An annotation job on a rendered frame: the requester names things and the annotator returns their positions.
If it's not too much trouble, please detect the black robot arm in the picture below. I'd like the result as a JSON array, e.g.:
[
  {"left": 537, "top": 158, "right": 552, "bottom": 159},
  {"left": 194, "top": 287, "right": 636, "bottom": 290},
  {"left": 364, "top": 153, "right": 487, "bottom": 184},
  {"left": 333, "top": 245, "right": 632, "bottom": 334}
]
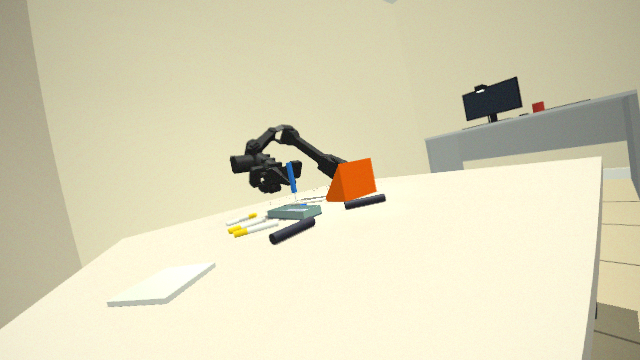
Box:
[{"left": 230, "top": 124, "right": 347, "bottom": 194}]

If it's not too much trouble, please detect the keyboard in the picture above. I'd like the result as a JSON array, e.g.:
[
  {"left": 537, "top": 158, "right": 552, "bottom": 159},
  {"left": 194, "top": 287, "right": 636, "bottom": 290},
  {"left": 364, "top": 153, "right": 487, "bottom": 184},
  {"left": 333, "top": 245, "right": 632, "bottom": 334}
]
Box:
[{"left": 266, "top": 205, "right": 322, "bottom": 220}]

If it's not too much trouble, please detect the blue stylus with grey tip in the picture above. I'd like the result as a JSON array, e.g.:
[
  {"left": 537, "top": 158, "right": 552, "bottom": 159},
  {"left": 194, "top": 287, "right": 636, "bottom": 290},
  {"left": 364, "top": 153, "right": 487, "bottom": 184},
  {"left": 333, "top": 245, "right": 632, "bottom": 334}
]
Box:
[{"left": 286, "top": 162, "right": 297, "bottom": 202}]

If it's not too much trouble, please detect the dark grey cylinder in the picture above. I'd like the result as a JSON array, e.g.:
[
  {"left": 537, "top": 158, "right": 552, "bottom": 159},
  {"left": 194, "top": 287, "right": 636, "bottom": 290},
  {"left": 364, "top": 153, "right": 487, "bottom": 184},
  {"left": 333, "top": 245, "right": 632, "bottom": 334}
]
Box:
[
  {"left": 268, "top": 216, "right": 316, "bottom": 244},
  {"left": 344, "top": 193, "right": 387, "bottom": 210}
]

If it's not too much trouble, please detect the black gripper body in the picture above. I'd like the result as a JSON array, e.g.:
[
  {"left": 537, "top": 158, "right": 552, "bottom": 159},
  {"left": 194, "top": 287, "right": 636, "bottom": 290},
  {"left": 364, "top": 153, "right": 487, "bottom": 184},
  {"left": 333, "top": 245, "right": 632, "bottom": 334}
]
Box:
[{"left": 249, "top": 157, "right": 302, "bottom": 188}]

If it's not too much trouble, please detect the white flat rectangular slab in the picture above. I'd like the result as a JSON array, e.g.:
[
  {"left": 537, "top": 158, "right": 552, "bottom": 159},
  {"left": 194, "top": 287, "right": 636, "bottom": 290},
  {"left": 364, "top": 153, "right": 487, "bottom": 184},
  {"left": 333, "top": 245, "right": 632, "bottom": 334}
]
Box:
[{"left": 106, "top": 262, "right": 217, "bottom": 307}]

